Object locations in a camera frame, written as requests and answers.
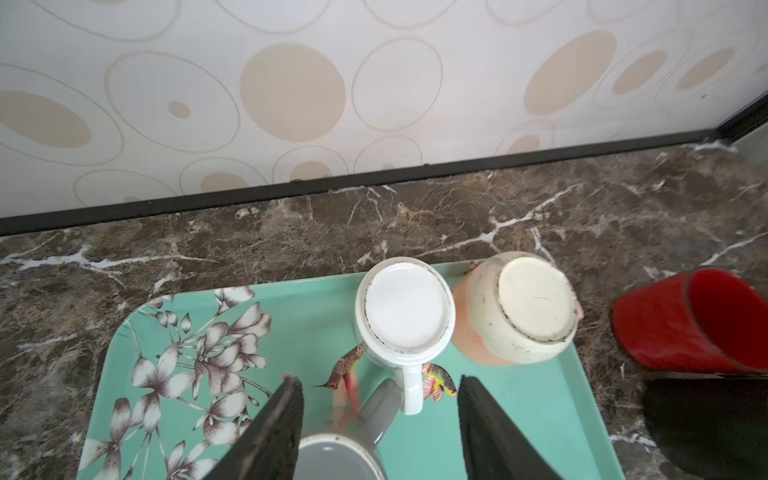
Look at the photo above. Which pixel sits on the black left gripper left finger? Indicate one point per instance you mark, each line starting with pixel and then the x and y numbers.
pixel 269 447

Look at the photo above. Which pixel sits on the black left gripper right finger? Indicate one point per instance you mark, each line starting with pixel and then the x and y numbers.
pixel 493 446

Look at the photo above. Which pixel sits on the dark grey mug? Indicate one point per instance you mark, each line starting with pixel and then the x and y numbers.
pixel 349 449

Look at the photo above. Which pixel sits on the white mug back row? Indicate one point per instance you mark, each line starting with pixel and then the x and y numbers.
pixel 405 317

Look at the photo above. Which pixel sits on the red mug black handle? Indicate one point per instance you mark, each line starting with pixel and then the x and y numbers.
pixel 707 321

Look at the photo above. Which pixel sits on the cream orange mug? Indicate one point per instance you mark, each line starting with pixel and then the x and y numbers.
pixel 515 308

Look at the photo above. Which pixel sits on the green floral bird tray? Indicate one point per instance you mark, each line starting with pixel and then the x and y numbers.
pixel 186 374

